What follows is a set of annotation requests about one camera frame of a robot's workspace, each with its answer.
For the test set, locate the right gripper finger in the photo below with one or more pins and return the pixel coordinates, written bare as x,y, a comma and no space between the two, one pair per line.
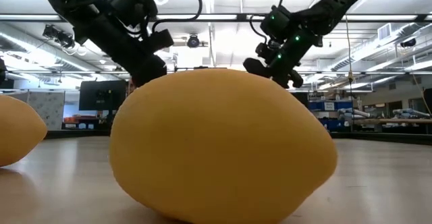
254,67
297,79

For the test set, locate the orange-yellow lemon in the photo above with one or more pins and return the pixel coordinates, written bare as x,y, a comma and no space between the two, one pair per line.
219,143
17,129

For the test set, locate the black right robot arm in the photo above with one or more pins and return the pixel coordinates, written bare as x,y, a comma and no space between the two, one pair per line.
330,4

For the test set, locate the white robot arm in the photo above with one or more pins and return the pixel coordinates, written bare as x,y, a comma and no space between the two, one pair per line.
410,112
351,112

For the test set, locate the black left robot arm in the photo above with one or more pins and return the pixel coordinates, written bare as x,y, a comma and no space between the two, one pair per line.
74,1

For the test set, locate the blue storage bins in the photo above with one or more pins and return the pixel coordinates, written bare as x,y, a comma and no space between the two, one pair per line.
317,106

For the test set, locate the black monitor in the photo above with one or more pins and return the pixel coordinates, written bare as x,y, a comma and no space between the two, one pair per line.
101,99

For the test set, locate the black ceiling-mounted device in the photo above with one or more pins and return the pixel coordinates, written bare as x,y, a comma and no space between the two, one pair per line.
59,36

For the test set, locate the ceiling air vent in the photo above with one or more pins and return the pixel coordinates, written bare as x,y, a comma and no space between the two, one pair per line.
384,31

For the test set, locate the wooden bench top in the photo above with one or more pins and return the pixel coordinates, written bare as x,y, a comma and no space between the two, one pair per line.
391,120

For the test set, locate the grey patterned partition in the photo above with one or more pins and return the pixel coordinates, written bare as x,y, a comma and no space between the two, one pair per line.
44,109

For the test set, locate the black ceiling dome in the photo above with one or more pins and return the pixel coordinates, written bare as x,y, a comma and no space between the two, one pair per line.
408,42

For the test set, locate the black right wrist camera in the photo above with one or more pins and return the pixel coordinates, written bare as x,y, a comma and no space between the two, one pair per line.
263,51

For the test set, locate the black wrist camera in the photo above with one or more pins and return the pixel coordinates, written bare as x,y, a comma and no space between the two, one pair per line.
263,51
162,41

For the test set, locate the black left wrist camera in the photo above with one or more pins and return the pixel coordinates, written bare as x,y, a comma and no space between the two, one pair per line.
162,41

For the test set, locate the black overhead camera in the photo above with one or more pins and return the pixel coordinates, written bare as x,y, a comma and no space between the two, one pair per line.
193,42

